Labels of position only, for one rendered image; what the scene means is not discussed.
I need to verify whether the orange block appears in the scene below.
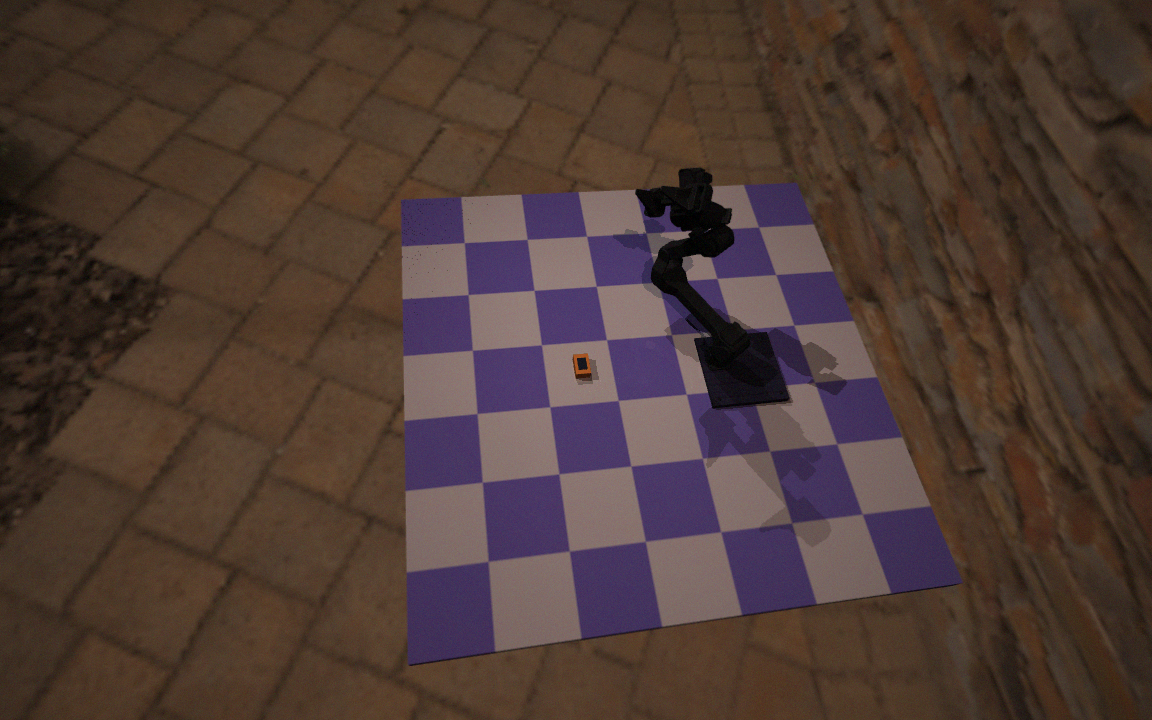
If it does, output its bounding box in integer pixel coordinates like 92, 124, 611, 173
573, 354, 591, 379

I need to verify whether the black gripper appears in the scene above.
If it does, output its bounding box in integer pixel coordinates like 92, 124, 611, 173
635, 183, 713, 223

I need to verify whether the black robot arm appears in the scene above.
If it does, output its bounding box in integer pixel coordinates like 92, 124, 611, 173
651, 168, 750, 370

